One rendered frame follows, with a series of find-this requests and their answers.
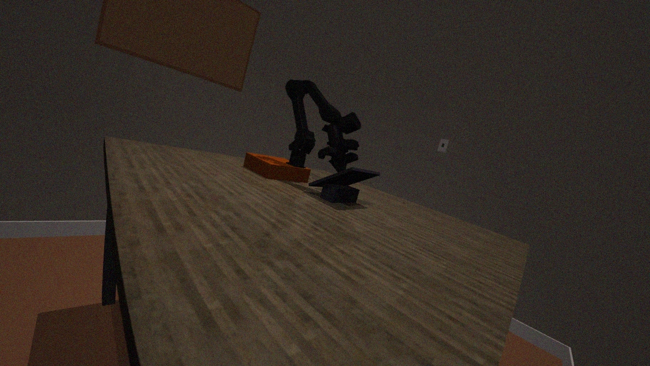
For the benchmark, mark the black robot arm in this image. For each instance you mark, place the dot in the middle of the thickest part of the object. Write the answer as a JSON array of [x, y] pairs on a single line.
[[304, 139]]

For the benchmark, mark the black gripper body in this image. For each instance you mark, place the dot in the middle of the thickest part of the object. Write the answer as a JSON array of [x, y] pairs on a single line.
[[333, 151]]

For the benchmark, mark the dark grey switch panel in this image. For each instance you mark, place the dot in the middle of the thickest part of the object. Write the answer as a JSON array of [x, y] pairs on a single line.
[[336, 189]]

